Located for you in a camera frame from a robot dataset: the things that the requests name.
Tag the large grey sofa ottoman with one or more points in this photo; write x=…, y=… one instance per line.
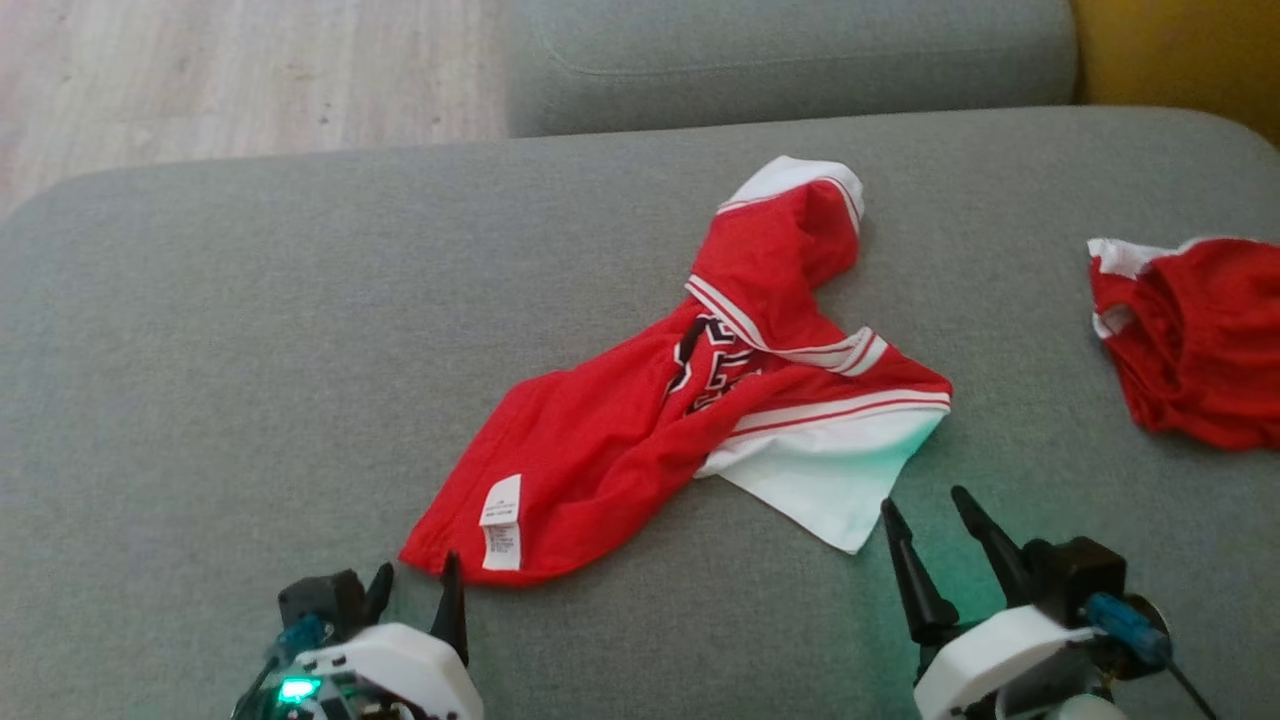
x=250, y=350

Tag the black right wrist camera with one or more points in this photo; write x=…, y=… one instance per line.
x=1075, y=575

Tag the red white basketball jersey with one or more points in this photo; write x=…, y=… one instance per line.
x=600, y=440

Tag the yellow sofa back cushion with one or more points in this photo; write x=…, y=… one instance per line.
x=1180, y=60

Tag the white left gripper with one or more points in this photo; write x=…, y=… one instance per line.
x=400, y=670

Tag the grey sofa seat cushion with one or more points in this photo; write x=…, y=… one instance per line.
x=800, y=60

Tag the red mesh shorts white waistband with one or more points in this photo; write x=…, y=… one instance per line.
x=1210, y=340

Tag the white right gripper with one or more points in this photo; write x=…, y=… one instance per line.
x=1000, y=665

